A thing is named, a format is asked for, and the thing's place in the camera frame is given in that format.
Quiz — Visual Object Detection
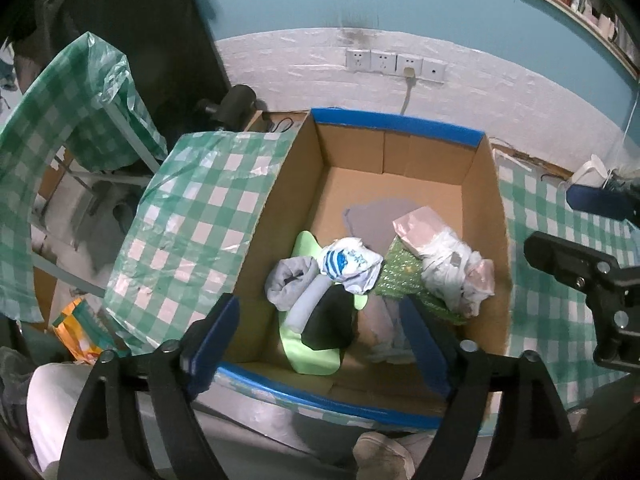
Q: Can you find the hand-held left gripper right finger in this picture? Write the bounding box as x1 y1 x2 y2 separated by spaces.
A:
397 300 576 480

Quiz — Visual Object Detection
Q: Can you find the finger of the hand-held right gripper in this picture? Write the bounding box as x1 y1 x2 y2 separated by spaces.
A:
524 232 640 333
566 184 640 223

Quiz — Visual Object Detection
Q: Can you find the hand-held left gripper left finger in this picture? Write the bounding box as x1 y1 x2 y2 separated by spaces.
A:
57 292 242 480

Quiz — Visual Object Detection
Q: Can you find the grey cloth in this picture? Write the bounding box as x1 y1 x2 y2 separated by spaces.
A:
342 197 426 251
367 300 418 365

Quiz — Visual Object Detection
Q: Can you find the pink white plastic bundle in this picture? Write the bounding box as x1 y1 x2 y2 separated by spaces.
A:
392 206 496 318

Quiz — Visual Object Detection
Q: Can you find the light green cloth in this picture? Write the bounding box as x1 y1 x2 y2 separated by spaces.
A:
277 230 371 376

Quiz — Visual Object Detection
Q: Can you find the black cloth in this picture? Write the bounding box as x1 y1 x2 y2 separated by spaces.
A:
301 287 358 351

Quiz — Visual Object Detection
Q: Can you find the grey sock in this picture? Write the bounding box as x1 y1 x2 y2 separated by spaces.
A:
265 256 321 313

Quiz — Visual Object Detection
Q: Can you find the blue white striped cloth bundle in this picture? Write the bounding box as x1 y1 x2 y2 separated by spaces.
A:
320 239 383 296

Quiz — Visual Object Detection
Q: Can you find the blue-taped cardboard box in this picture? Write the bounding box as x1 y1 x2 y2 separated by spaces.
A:
215 106 511 432

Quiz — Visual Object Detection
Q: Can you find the person's right forearm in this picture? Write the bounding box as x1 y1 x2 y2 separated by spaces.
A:
570 374 640 480

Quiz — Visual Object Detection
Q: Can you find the white bag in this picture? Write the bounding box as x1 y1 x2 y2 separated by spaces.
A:
567 154 617 189

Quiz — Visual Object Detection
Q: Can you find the beige shoe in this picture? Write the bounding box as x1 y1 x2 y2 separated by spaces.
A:
352 432 437 480

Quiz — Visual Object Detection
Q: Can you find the green checkered tablecloth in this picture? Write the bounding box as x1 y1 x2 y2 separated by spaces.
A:
102 130 640 431
0 31 168 323

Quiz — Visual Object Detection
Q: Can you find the orange snack packet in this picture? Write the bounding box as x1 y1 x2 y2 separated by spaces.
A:
52 297 117 364

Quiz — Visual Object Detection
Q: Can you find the person's leg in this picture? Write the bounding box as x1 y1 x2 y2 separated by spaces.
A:
25 362 101 472

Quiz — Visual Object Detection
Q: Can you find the black cylindrical device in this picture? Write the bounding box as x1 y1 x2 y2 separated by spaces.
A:
196 85 258 131

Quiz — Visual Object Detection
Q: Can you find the dark cabinet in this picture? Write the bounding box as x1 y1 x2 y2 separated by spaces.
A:
10 0 231 171

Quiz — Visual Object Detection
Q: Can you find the white plug with cable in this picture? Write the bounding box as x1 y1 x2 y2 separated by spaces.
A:
399 66 417 117

